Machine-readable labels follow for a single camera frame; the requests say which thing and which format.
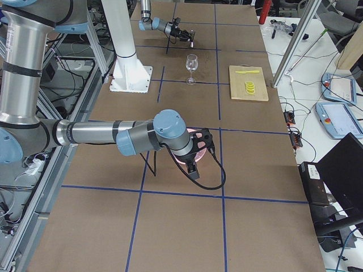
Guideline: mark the pink bowl of ice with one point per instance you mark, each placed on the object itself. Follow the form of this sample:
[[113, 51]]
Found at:
[[200, 153]]

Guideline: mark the clear wine glass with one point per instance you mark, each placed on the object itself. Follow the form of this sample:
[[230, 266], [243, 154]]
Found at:
[[191, 65]]

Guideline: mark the yellow plastic knife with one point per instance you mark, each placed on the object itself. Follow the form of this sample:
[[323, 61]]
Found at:
[[247, 71]]

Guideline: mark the bamboo cutting board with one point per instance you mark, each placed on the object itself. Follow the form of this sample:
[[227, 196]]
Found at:
[[237, 87]]

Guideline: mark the lemon slices stack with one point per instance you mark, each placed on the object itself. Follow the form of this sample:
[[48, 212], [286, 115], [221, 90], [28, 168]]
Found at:
[[250, 87]]

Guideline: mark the red fire extinguisher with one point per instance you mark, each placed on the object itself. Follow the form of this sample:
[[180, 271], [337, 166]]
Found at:
[[264, 12]]

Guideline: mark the black computer box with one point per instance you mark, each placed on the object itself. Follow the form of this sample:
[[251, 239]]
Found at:
[[333, 188]]

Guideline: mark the upper teach pendant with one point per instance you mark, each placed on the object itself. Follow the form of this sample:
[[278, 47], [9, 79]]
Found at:
[[341, 88]]

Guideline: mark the teach pendant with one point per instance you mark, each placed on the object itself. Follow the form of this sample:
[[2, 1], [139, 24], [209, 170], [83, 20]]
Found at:
[[341, 88], [338, 120]]

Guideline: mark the lower teach pendant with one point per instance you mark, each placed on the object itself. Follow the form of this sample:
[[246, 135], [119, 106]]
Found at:
[[338, 120]]

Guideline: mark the white camera pillar base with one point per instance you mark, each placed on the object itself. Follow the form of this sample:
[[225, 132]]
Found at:
[[129, 74]]

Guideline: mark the aluminium frame post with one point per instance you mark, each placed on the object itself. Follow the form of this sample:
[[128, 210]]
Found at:
[[303, 24]]

